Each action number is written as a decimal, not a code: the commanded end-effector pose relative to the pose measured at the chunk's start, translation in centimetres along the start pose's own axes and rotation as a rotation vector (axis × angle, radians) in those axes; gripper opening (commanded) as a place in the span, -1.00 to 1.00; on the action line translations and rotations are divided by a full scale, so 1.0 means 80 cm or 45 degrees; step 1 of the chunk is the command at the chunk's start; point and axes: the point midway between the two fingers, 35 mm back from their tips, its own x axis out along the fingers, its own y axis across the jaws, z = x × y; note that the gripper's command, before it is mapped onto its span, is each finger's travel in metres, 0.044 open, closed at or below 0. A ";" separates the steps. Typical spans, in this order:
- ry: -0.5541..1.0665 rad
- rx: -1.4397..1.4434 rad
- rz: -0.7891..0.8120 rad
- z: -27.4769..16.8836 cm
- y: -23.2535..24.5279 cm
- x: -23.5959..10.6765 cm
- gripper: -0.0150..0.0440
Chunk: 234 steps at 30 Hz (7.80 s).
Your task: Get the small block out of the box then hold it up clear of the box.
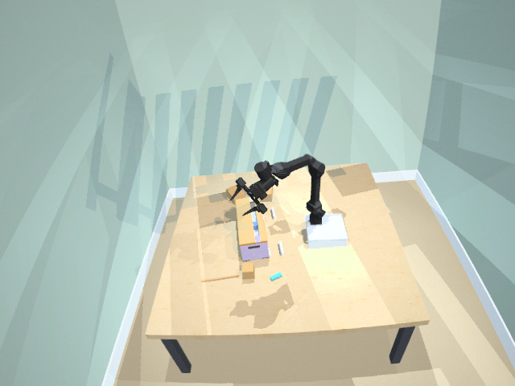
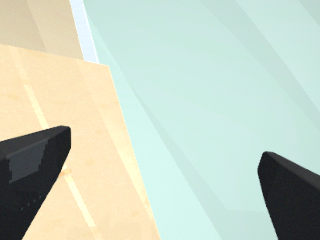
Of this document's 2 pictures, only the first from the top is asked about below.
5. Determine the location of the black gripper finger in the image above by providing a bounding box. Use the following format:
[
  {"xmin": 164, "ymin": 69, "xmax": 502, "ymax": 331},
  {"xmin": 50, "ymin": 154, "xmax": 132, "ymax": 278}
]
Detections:
[
  {"xmin": 242, "ymin": 207, "xmax": 260, "ymax": 216},
  {"xmin": 230, "ymin": 184, "xmax": 242, "ymax": 201}
]

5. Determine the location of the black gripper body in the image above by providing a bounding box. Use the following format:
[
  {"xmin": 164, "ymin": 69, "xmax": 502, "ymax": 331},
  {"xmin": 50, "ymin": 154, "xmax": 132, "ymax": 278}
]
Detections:
[{"xmin": 235, "ymin": 177, "xmax": 268, "ymax": 214}]

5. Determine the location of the small cyan flat bar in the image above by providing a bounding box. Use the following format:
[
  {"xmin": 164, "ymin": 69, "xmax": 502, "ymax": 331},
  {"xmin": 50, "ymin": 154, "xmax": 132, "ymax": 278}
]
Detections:
[{"xmin": 270, "ymin": 272, "xmax": 282, "ymax": 281}]

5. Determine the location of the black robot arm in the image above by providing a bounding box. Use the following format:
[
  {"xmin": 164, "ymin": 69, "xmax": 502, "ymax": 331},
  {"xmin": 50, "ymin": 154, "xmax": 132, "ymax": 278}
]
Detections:
[{"xmin": 249, "ymin": 154, "xmax": 326, "ymax": 225}]

